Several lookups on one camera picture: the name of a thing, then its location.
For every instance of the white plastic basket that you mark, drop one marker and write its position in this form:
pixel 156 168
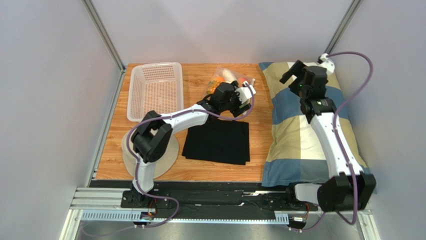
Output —
pixel 155 87

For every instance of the beige bucket hat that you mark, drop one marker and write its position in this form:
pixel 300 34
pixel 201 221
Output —
pixel 162 165

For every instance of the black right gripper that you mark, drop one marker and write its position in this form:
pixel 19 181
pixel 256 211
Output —
pixel 297 73

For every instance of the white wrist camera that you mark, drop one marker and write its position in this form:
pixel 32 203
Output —
pixel 245 93
pixel 324 61

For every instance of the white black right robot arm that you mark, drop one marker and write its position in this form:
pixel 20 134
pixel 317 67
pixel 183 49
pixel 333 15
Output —
pixel 349 187

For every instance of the folded black cloth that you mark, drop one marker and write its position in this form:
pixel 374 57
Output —
pixel 219 141

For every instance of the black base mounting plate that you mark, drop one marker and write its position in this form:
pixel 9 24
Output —
pixel 215 200

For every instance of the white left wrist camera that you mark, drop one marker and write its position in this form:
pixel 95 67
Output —
pixel 245 93

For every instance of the fake peach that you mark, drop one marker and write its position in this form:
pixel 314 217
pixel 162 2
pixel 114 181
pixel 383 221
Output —
pixel 242 80

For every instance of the clear zip top bag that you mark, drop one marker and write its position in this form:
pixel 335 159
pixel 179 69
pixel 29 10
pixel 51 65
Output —
pixel 211 86

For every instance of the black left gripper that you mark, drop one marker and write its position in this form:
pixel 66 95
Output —
pixel 237 111

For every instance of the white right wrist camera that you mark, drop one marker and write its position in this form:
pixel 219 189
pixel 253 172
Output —
pixel 324 61

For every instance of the blue beige checked pillow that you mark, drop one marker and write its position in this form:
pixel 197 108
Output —
pixel 295 155

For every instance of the fake mango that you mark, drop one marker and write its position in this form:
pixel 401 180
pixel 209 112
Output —
pixel 218 80

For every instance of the aluminium frame rail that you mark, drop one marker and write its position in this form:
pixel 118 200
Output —
pixel 96 213

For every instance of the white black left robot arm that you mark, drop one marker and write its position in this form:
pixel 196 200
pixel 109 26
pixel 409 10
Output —
pixel 147 141

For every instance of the fake white radish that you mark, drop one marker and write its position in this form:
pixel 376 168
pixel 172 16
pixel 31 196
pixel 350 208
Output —
pixel 228 76

